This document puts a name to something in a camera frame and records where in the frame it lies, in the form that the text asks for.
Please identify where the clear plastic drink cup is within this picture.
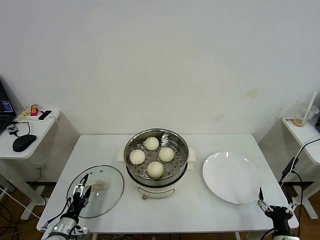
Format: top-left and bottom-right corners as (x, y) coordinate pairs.
(292, 104), (320, 128)

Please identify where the black dongle with cable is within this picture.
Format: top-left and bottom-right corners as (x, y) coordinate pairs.
(6, 120), (32, 138)

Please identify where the stainless steel steamer pot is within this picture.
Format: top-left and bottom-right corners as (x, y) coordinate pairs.
(116, 146), (197, 201)

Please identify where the pale yellow packet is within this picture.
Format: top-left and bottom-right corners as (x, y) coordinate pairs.
(19, 106), (32, 118)

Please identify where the black power adapter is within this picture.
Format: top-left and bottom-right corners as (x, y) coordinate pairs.
(281, 156), (297, 177)

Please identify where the white steamed baozi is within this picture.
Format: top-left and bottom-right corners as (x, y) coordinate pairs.
(146, 161), (165, 179)
(129, 149), (146, 166)
(158, 146), (175, 163)
(144, 136), (160, 151)

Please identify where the black phone on white base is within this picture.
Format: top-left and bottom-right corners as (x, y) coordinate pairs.
(37, 109), (54, 122)

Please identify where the black power cable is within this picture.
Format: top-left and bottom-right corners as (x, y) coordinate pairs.
(279, 136), (320, 226)

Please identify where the perforated steel steamer basket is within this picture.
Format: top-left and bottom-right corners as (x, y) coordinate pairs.
(123, 128), (190, 182)

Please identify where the white wall socket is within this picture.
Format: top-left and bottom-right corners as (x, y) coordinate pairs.
(36, 163), (48, 180)

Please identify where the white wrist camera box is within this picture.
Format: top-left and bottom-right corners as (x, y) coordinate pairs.
(73, 225), (89, 235)

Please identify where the round glass pot lid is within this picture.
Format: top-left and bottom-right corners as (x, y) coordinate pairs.
(66, 164), (125, 219)

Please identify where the white floor cable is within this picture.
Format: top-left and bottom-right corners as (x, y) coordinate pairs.
(0, 187), (41, 221)

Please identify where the black laptop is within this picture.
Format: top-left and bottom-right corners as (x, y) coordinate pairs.
(0, 76), (17, 136)

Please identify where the black floor cable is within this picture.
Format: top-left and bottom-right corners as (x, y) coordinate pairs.
(0, 199), (21, 236)

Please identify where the plastic cup with straw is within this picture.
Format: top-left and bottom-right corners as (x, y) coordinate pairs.
(301, 91), (318, 126)

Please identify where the white side table with laptop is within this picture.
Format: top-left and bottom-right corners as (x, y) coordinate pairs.
(0, 108), (61, 221)

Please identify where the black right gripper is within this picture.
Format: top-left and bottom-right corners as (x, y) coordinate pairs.
(257, 186), (299, 227)

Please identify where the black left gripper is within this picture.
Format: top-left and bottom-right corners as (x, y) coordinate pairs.
(65, 173), (92, 218)

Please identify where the white side table with cup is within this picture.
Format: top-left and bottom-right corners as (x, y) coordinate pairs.
(281, 116), (320, 220)

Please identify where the black computer mouse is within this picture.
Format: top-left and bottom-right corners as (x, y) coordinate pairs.
(12, 134), (37, 153)

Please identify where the round white plate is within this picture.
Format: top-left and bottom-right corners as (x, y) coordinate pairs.
(201, 151), (262, 205)

